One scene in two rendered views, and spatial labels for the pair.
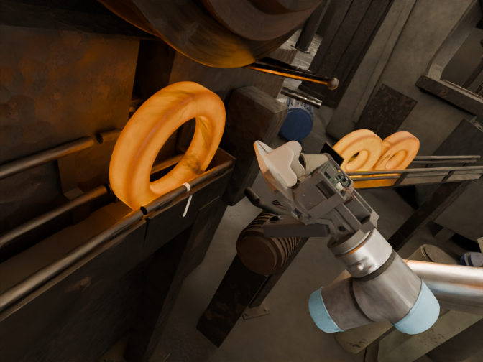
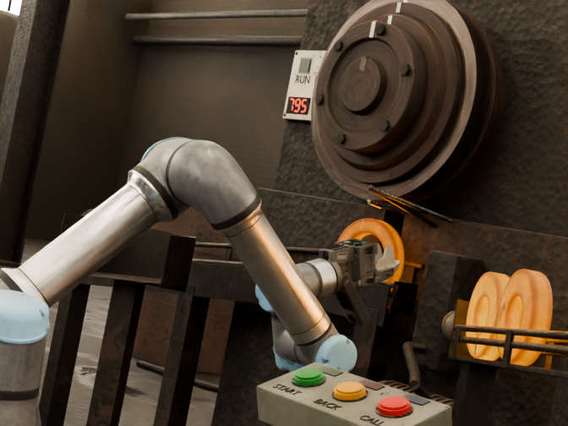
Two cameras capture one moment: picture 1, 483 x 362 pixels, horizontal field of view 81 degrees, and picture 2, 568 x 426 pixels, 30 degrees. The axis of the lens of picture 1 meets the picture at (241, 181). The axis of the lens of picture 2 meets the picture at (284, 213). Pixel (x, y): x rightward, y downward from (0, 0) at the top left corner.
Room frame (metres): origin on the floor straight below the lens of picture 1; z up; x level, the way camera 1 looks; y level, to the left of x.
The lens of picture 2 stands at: (1.28, -2.05, 0.80)
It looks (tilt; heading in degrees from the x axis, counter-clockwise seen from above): 0 degrees down; 119
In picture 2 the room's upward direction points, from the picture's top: 11 degrees clockwise
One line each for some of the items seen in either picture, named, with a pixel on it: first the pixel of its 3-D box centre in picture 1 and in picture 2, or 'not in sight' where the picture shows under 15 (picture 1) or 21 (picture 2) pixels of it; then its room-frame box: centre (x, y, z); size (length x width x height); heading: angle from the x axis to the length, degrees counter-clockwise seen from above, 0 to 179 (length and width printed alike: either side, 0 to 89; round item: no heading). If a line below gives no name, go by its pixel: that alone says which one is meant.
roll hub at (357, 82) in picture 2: not in sight; (368, 87); (0.29, 0.00, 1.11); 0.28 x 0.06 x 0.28; 162
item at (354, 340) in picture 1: (387, 303); not in sight; (0.75, -0.65, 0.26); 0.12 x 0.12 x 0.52
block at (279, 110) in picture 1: (239, 148); (447, 311); (0.54, 0.03, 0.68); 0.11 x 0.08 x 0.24; 72
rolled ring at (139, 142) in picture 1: (175, 151); (368, 259); (0.32, 0.10, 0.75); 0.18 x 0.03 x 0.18; 163
